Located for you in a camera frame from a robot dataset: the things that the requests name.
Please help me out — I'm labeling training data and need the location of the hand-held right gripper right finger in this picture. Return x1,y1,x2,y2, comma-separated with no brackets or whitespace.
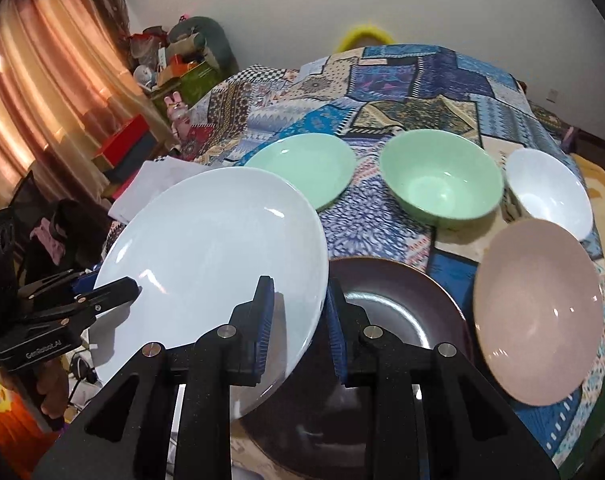
325,276,561,480

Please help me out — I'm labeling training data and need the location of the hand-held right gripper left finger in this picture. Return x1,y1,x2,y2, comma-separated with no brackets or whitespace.
32,275,278,480

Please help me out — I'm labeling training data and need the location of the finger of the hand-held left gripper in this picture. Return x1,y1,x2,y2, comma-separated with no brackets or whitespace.
30,277,140,328
17,270,96,301

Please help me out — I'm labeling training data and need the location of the dark brown plate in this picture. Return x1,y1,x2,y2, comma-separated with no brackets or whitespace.
235,256,476,476

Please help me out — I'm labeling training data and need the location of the large white plate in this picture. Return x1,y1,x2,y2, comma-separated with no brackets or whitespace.
90,166,331,420

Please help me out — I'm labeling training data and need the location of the pale green plate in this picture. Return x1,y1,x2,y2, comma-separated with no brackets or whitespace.
242,132,358,212

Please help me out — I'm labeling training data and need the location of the pale green bowl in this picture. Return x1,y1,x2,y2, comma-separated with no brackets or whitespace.
380,129,504,231

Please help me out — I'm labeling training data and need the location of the pink plate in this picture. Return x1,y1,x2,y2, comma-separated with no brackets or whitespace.
473,218,605,407

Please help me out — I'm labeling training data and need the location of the white bowl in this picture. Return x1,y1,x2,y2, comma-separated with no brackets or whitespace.
503,147,594,243

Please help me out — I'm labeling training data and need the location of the pink cloth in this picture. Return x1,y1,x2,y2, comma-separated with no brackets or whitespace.
30,217,66,263

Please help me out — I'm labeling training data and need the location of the black chair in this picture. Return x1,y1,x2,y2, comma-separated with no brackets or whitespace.
10,170,114,281

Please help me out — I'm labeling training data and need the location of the white cloth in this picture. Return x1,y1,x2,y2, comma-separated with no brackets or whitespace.
107,156,218,223

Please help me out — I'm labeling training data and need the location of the red box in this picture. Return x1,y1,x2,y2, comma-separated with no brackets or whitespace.
97,114,156,168

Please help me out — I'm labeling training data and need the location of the orange cloth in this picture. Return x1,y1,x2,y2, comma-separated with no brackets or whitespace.
0,390,58,480

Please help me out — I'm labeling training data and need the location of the orange curtain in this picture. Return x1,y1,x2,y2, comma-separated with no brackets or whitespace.
0,0,178,216

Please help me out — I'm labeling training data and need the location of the pink bunny toy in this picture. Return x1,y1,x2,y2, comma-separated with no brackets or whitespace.
163,91,190,136

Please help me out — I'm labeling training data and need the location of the green box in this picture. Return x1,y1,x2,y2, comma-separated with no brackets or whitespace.
150,60,223,111

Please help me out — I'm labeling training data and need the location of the blue patchwork blanket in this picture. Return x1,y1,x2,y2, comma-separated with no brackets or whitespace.
175,44,605,480

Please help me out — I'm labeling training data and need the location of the grey-green plush toy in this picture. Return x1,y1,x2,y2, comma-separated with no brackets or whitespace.
167,16,238,73

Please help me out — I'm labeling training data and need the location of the dark patterned cloth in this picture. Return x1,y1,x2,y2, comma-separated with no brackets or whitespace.
525,100,583,156

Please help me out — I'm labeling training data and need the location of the beige plush blanket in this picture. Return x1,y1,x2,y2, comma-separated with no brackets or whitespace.
570,152,605,271

